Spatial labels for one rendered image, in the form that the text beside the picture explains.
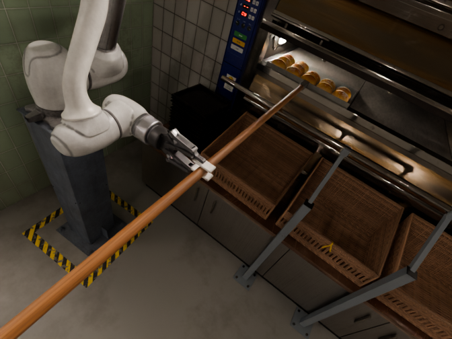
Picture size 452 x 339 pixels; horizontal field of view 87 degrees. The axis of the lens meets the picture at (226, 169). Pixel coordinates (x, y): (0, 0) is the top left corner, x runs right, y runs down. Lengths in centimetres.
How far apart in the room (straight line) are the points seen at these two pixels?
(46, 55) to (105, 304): 136
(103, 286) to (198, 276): 60
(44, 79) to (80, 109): 36
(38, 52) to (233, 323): 171
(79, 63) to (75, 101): 9
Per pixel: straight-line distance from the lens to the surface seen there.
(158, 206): 63
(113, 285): 183
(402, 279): 132
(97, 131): 77
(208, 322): 180
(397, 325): 169
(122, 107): 84
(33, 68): 111
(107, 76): 120
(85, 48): 76
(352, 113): 155
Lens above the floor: 173
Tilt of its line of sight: 45 degrees down
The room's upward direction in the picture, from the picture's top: 21 degrees clockwise
